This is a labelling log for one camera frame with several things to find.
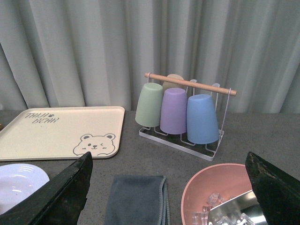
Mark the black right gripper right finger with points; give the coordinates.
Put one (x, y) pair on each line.
(277, 192)

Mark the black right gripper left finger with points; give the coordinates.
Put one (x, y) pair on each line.
(59, 202)

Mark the pink bowl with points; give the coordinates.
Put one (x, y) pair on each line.
(229, 180)

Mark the grey folded cloth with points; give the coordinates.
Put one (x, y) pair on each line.
(138, 200)

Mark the green cup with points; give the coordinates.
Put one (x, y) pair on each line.
(149, 105)

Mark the white ribbed plate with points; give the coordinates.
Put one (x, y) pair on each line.
(18, 182)

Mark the grey curtain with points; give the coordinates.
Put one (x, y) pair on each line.
(59, 53)

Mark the metal scoop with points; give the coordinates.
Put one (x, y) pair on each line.
(233, 209)

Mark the purple cup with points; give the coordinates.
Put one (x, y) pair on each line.
(174, 111)

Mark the blue cup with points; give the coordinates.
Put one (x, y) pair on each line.
(202, 123)

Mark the cream bear tray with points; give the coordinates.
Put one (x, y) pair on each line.
(62, 133)

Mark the clear ice cube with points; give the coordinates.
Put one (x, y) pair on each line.
(215, 199)
(200, 218)
(244, 219)

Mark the white wire cup rack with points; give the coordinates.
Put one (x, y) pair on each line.
(181, 142)

